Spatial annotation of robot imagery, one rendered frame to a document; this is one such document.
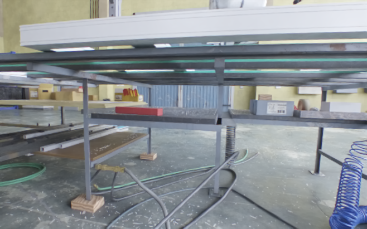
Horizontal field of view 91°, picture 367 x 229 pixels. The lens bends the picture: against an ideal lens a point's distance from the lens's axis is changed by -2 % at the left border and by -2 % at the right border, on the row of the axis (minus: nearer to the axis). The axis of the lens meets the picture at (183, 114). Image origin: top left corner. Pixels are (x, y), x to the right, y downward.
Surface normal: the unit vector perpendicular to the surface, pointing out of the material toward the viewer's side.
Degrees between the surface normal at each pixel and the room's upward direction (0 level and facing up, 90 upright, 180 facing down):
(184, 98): 90
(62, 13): 90
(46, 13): 90
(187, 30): 90
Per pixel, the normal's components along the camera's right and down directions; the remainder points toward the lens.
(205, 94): -0.21, 0.08
